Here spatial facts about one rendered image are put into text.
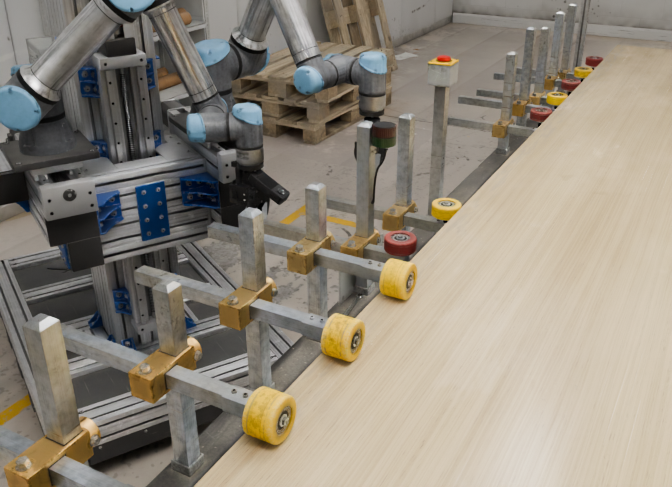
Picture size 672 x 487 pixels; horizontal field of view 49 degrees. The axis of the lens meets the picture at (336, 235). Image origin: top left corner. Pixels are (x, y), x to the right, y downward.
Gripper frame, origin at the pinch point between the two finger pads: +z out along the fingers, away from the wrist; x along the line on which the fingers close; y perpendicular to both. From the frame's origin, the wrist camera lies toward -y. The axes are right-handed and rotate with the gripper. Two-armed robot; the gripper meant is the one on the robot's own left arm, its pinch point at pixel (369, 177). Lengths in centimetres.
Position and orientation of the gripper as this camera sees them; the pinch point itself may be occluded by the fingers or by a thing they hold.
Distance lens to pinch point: 215.1
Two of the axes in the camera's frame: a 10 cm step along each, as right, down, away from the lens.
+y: 1.4, -4.5, 8.8
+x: -9.9, -0.7, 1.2
